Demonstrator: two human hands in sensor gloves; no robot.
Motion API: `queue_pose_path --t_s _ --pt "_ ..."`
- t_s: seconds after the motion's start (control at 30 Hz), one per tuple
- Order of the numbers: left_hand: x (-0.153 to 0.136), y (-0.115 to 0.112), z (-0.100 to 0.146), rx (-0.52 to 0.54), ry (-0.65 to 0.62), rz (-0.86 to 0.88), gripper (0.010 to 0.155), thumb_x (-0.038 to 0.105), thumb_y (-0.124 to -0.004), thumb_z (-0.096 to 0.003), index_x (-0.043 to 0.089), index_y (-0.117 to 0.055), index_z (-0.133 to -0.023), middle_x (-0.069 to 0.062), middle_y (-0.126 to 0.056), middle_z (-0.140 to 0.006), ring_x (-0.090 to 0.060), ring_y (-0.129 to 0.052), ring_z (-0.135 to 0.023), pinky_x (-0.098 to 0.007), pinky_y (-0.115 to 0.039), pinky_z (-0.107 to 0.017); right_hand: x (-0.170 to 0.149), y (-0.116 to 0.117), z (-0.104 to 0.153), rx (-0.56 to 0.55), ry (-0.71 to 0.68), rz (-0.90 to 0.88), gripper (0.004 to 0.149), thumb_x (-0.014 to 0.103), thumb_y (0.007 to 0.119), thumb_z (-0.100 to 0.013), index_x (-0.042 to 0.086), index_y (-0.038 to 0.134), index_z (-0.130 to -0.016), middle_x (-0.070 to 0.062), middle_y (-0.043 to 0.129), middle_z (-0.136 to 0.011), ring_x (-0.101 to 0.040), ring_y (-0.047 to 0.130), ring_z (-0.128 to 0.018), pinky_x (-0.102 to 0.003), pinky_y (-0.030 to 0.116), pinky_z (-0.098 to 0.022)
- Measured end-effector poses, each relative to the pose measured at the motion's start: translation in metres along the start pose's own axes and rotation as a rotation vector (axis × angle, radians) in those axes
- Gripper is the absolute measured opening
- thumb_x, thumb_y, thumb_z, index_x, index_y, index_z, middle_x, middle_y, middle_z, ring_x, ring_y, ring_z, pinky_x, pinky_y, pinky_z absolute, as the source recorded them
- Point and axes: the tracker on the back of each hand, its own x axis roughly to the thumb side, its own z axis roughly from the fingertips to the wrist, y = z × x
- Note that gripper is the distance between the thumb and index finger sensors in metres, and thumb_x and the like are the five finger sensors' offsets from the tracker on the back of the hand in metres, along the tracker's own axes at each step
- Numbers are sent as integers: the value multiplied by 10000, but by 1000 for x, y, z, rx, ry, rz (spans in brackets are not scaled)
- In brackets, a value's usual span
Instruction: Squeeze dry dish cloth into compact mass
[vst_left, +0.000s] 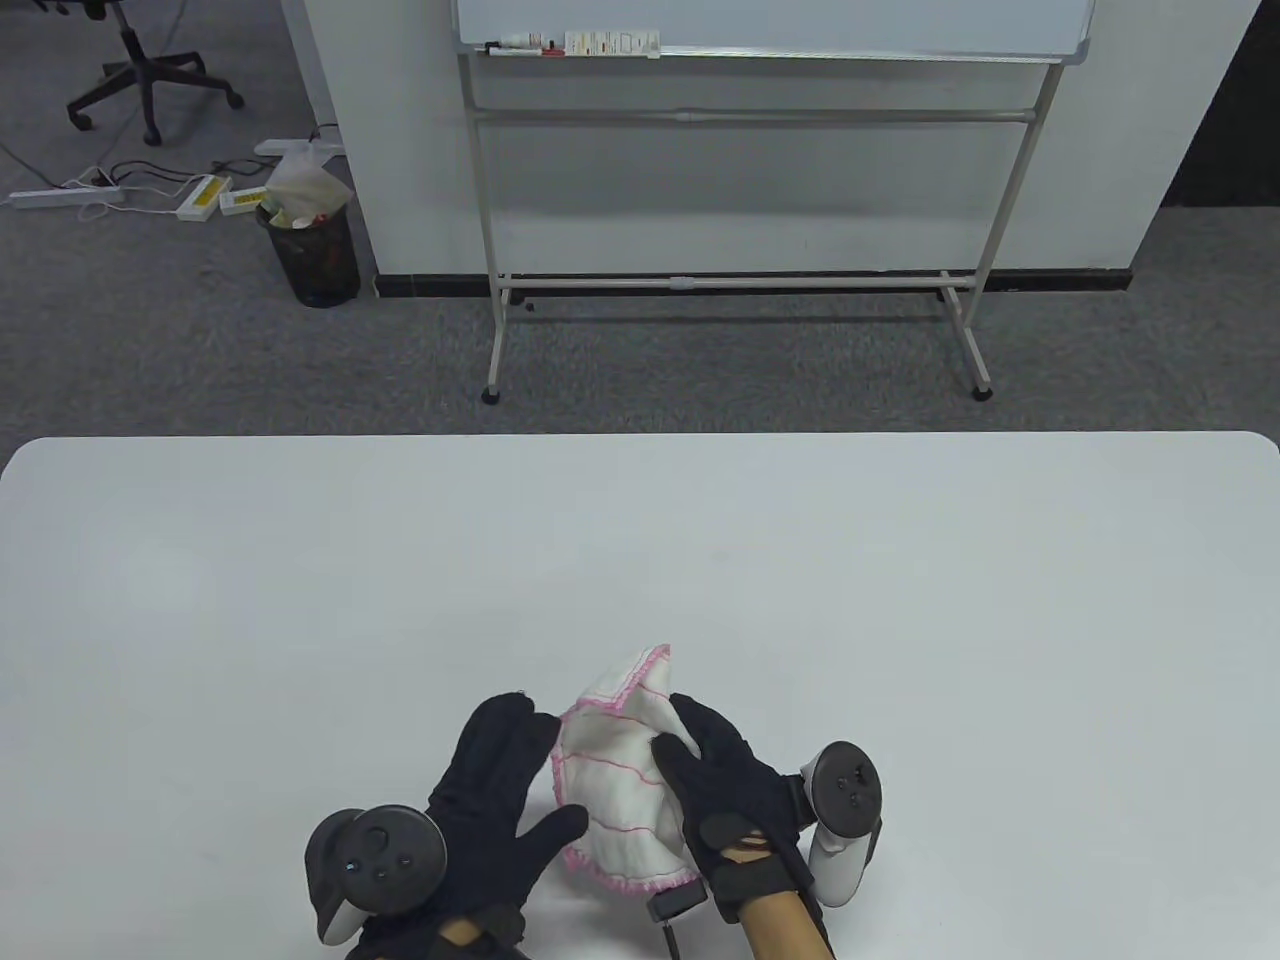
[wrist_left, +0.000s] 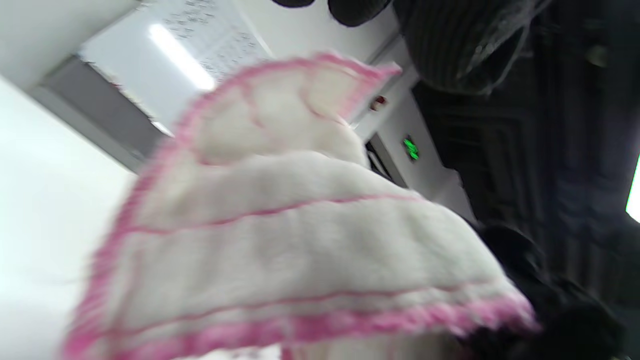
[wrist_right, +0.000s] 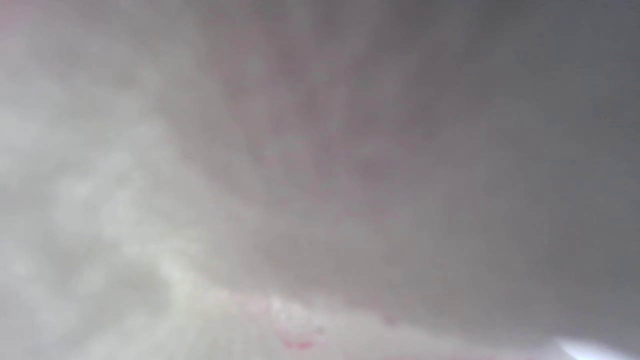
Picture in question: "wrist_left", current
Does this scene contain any person's dark striped garment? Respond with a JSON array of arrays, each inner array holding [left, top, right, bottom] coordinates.
[[392, 0, 640, 321]]

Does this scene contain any bright lit screen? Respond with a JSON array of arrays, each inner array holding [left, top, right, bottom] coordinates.
[[625, 152, 640, 224]]

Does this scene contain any green exit sign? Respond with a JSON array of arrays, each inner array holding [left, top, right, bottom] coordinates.
[[403, 135, 421, 162]]

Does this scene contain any white wall board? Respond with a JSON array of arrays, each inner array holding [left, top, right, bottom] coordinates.
[[79, 0, 275, 132]]

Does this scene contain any white cloth with pink trim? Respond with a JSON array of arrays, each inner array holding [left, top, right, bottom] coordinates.
[[62, 51, 542, 360]]

